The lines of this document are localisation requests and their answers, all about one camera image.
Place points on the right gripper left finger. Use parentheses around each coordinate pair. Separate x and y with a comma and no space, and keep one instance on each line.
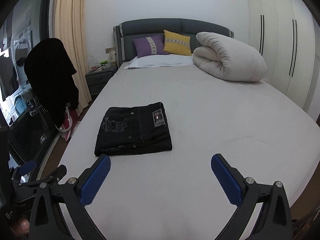
(47,220)

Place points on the yellow patterned pillow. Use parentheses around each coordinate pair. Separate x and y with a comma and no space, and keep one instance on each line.
(175,43)

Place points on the folded beige duvet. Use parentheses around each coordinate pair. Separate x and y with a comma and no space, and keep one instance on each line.
(228,59)

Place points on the black hanging garment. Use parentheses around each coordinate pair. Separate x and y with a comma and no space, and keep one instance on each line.
(50,71)

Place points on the red white bag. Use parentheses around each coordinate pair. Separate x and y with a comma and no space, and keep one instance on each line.
(69,124)

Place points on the dark window frame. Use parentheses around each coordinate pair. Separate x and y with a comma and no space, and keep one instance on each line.
(29,137)

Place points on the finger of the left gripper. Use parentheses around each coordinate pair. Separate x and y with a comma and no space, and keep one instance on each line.
(55,176)
(27,167)

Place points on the beige curtain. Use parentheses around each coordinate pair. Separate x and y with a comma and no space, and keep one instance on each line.
(69,27)

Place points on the white wardrobe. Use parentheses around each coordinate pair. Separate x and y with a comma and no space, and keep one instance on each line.
(284,34)

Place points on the person's left hand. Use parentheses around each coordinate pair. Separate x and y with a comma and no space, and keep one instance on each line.
(20,228)

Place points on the dark grey headboard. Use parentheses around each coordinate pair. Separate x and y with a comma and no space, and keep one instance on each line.
(126,32)

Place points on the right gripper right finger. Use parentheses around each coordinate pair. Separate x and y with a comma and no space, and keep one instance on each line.
(274,219)

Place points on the purple patterned pillow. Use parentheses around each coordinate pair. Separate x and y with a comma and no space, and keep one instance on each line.
(147,46)

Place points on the dark grey nightstand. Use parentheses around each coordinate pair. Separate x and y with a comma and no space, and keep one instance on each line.
(96,81)

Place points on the white pillow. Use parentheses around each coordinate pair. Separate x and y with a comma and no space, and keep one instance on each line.
(151,61)

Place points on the black denim pants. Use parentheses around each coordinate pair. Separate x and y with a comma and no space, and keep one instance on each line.
(133,131)

